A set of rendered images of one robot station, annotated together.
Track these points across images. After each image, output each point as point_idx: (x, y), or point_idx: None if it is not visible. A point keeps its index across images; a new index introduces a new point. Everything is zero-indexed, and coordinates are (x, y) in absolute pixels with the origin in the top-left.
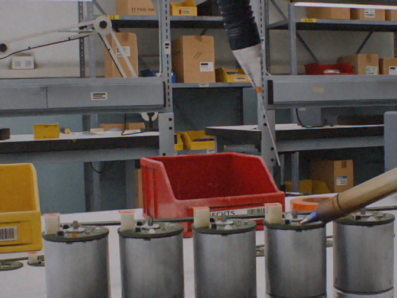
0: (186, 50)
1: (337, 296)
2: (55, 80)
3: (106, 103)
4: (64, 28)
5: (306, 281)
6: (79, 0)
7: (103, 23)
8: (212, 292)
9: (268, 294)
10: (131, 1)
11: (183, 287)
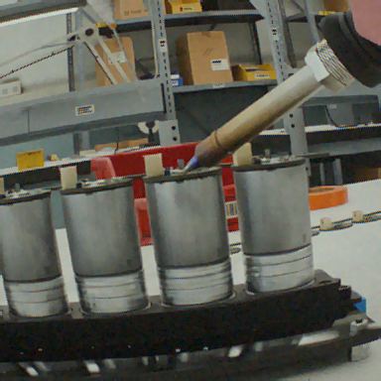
0: (192, 48)
1: (244, 263)
2: (37, 100)
3: (92, 117)
4: (48, 43)
5: (196, 244)
6: (67, 15)
7: (88, 31)
8: (85, 263)
9: (157, 266)
10: (124, 5)
11: (57, 260)
